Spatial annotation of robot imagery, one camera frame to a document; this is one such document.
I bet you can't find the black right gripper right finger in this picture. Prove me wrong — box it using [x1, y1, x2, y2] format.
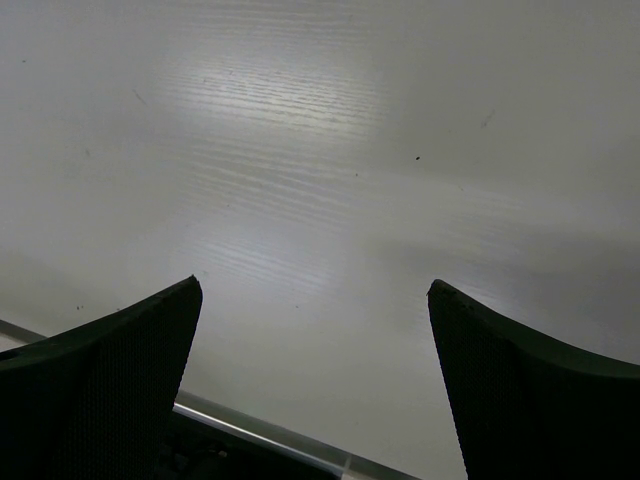
[427, 280, 639, 479]

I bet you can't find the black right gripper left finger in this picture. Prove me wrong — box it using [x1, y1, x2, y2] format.
[1, 277, 203, 479]

